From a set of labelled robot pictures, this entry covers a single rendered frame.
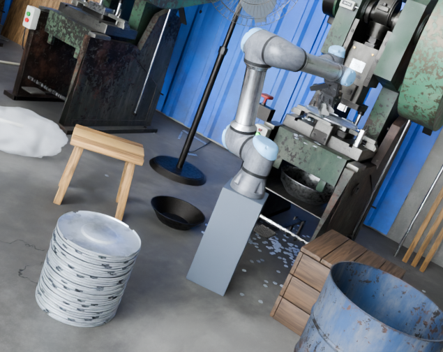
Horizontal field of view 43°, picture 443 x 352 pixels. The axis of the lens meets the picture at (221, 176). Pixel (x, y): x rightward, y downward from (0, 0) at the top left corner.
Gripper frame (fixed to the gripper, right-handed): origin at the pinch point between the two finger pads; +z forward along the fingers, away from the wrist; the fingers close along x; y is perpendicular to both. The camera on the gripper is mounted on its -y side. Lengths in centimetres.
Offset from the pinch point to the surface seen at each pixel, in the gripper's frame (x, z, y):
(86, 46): -43, 6, -148
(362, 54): 30.4, -22.5, -4.0
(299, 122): 3.8, 12.9, -15.6
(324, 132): 5.1, 11.7, 0.0
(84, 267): -142, -2, 22
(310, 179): 19, 55, -14
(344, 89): 19.9, -6.4, -3.0
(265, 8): 36, -23, -78
